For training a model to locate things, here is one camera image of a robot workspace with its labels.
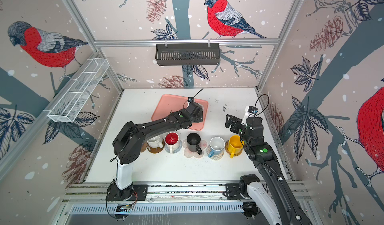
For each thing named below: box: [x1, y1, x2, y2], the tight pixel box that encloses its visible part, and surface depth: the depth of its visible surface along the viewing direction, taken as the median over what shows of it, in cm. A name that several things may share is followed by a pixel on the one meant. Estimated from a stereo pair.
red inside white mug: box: [164, 132, 180, 154], surface depth 85 cm
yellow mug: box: [228, 135, 244, 159], surface depth 83 cm
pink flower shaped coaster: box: [182, 139, 207, 159], surface depth 89 cm
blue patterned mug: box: [208, 136, 225, 158], surface depth 84 cm
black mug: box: [186, 132, 203, 155], surface depth 86 cm
